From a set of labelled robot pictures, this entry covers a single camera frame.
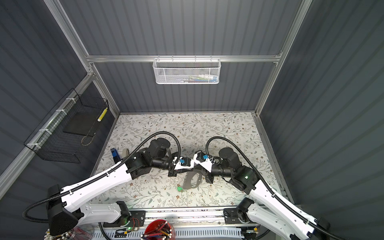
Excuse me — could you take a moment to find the red pencil cup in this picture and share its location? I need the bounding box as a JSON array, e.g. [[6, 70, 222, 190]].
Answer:
[[141, 220, 176, 240]]

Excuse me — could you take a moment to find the yellow marker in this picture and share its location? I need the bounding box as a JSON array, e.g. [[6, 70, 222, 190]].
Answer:
[[97, 107, 109, 122]]

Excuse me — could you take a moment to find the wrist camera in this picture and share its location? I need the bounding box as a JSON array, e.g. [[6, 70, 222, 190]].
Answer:
[[174, 157, 195, 171], [193, 151, 215, 173]]

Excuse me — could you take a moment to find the black foam pad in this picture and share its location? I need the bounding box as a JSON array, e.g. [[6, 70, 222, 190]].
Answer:
[[63, 113, 101, 137]]

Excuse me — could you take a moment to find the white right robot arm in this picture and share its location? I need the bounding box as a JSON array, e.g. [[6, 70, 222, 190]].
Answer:
[[206, 136, 340, 240]]

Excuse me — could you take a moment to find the clear pencil cup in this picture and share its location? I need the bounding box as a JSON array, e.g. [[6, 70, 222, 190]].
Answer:
[[44, 225, 95, 240]]

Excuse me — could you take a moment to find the white mesh basket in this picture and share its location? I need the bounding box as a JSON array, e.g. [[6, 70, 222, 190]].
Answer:
[[153, 59, 222, 85]]

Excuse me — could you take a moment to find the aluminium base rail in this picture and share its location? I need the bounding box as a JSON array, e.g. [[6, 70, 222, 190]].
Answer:
[[101, 204, 304, 232]]

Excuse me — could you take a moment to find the white slotted cable duct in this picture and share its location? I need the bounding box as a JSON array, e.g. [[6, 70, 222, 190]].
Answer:
[[105, 227, 245, 240]]

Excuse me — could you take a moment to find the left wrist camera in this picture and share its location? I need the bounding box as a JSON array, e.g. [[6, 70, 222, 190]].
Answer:
[[174, 157, 195, 171]]

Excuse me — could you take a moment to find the black wire basket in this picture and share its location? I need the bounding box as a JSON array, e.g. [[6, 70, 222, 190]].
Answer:
[[24, 89, 109, 164]]

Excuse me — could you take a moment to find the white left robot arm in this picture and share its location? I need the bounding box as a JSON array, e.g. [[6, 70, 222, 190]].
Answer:
[[22, 131, 181, 236]]

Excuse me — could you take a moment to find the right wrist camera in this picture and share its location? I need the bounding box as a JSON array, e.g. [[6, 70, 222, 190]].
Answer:
[[193, 151, 215, 173]]

